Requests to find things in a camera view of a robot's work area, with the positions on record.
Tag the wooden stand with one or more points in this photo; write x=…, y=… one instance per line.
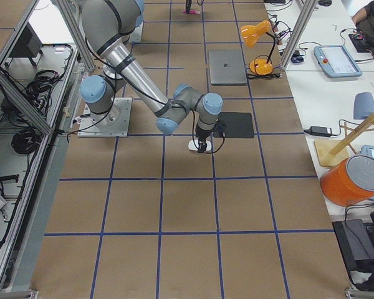
x=332, y=152

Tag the black mousepad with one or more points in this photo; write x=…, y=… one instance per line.
x=234, y=125

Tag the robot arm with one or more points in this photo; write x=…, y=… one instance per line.
x=105, y=25

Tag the white computer mouse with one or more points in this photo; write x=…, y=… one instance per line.
x=200, y=146

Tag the black power adapter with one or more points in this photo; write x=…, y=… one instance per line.
x=320, y=131

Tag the orange cylindrical container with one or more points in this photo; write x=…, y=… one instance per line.
x=345, y=184

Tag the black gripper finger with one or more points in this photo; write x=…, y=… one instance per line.
x=188, y=4

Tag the pink marker pen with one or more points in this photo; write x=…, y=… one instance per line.
x=194, y=12

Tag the grey closed laptop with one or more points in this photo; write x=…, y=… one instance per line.
x=226, y=67

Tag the aluminium frame post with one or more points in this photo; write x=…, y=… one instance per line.
x=299, y=27

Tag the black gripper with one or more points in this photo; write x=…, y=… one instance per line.
x=202, y=138

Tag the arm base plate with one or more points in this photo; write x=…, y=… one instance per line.
x=136, y=35
x=115, y=124

